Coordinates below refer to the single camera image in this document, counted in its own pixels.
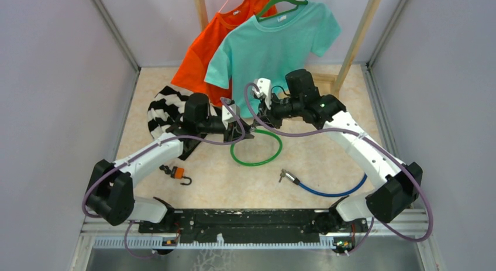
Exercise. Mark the orange padlock with keys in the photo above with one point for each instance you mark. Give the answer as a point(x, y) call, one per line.
point(176, 173)

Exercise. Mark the wooden clothes rack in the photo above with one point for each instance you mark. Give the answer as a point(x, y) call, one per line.
point(335, 82)

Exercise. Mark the green cable lock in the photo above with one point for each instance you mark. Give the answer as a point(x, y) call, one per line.
point(263, 162)

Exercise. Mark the teal t-shirt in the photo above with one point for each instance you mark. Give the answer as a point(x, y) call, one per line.
point(270, 49)

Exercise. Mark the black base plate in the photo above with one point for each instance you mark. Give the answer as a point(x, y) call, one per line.
point(252, 226)

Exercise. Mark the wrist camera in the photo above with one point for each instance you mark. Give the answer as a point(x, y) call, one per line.
point(230, 111)
point(262, 91)

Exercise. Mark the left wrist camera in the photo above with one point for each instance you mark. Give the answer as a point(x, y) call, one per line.
point(230, 111)

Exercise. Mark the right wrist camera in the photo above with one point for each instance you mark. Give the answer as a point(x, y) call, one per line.
point(262, 91)

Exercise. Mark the black white striped garment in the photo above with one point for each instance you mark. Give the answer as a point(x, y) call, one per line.
point(165, 109)

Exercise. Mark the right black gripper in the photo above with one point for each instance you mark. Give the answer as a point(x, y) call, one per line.
point(272, 121)

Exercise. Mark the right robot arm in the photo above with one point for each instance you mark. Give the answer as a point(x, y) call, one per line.
point(395, 183)

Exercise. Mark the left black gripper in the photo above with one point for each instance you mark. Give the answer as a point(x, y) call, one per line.
point(234, 131)

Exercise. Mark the orange t-shirt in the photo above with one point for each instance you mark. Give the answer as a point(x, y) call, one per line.
point(191, 73)

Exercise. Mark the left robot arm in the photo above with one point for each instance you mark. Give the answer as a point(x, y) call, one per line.
point(110, 191)

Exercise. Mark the aluminium rail frame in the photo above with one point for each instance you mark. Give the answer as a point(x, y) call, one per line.
point(412, 223)

